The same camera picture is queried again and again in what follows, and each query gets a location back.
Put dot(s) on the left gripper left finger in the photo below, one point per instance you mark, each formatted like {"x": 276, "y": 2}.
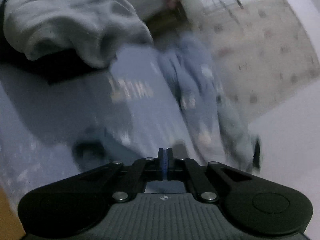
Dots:
{"x": 74, "y": 205}

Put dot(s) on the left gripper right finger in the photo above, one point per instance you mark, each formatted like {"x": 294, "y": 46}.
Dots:
{"x": 253, "y": 205}

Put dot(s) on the wooden bed side board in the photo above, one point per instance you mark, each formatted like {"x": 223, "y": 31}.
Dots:
{"x": 11, "y": 228}

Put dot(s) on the patterned blue bed sheet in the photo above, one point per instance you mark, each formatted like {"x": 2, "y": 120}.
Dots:
{"x": 52, "y": 132}

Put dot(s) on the light blue duvet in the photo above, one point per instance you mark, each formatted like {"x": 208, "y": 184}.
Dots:
{"x": 214, "y": 123}

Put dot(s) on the fruit print curtain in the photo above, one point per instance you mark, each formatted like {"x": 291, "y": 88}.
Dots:
{"x": 265, "y": 55}

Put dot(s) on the grey sweatshirt sleeve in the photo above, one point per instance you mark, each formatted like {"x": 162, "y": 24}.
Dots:
{"x": 95, "y": 29}

